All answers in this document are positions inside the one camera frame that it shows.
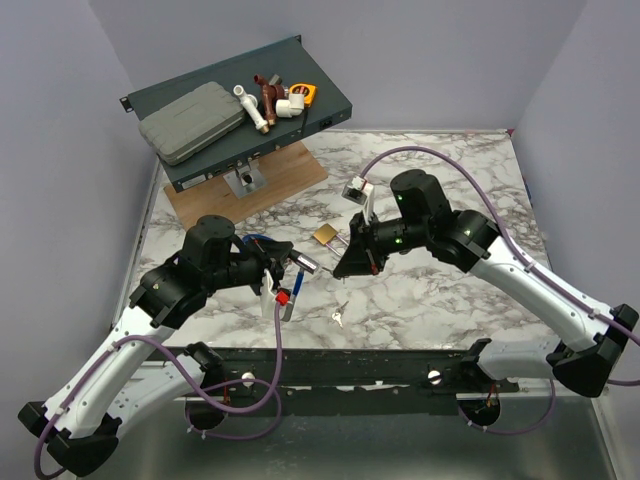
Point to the brass padlock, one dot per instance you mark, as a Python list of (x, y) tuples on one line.
[(325, 234)]

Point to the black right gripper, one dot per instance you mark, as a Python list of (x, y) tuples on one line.
[(362, 257)]

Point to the metal shelf stand bracket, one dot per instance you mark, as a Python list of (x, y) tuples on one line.
[(245, 181)]

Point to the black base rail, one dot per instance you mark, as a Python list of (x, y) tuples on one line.
[(333, 382)]

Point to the silver keys on table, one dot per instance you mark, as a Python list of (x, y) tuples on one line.
[(338, 313)]

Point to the white pvc pipe fitting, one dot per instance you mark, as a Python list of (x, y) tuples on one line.
[(250, 104)]

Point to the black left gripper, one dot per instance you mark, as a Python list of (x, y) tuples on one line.
[(276, 269)]

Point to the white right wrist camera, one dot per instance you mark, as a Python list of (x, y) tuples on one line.
[(358, 190)]

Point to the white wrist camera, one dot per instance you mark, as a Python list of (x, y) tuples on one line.
[(358, 190), (273, 296)]

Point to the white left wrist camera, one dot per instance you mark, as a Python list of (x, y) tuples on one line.
[(273, 296)]

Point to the brown pipe valve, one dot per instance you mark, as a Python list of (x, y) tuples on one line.
[(270, 93)]

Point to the blue cable lock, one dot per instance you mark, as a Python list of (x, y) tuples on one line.
[(305, 263)]

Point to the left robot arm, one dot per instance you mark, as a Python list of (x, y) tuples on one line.
[(131, 374)]

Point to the white pvc elbow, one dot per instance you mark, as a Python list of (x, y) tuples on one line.
[(290, 107)]

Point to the dark teal rack shelf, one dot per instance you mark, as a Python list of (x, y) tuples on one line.
[(285, 62)]

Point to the grey plastic tool case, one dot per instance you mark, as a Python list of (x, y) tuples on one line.
[(189, 124)]

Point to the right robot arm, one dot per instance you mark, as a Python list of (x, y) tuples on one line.
[(587, 340)]

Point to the wooden board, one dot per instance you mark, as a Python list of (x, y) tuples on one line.
[(288, 171)]

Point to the yellow tape measure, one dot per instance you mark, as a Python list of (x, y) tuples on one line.
[(308, 91)]

